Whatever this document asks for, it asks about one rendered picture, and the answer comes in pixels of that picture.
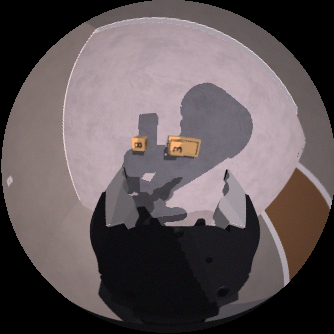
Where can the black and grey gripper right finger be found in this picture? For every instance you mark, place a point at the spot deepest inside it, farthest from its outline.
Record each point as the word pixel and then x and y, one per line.
pixel 235 213

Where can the brown rectangular tray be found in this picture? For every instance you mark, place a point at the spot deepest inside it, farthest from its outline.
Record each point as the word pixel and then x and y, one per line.
pixel 192 145

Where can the wooden calendar cube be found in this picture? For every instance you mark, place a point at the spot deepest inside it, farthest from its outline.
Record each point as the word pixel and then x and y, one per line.
pixel 177 147
pixel 139 143

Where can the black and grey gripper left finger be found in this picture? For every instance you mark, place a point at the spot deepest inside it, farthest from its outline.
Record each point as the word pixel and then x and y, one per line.
pixel 115 213

